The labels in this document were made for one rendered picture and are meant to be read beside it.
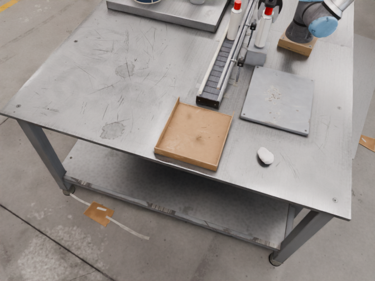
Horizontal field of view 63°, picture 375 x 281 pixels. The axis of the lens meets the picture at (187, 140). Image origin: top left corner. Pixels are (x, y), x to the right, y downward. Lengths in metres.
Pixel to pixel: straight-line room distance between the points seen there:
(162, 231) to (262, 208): 0.63
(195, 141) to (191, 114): 0.15
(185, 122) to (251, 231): 0.77
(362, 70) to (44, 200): 2.03
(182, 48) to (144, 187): 0.83
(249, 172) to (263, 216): 0.65
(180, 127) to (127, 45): 0.62
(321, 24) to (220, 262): 1.38
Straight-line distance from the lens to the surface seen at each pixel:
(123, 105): 1.44
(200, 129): 1.33
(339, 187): 1.35
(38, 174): 2.35
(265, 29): 1.58
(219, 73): 1.52
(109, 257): 1.99
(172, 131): 1.32
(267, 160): 1.26
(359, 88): 1.77
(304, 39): 1.82
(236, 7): 1.63
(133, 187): 1.88
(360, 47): 2.04
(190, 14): 1.90
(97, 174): 1.96
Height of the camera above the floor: 1.88
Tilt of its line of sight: 54 degrees down
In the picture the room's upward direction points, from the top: 4 degrees clockwise
